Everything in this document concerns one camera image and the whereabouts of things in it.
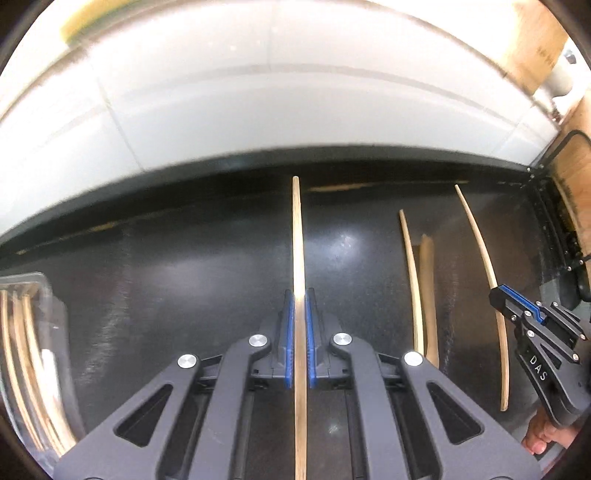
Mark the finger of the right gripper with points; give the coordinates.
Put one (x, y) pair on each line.
(511, 303)

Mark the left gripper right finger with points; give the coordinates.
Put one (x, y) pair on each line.
(404, 419)

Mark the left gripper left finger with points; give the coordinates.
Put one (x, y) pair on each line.
(193, 419)

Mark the long wooden chopstick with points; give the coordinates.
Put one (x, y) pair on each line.
(300, 341)

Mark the person's right hand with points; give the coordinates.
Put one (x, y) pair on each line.
(541, 432)

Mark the tan plastic spoon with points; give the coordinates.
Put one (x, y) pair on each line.
(428, 297)

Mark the clear plastic utensil tray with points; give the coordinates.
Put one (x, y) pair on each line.
(37, 387)

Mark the yellow sponge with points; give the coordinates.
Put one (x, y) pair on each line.
(87, 15)

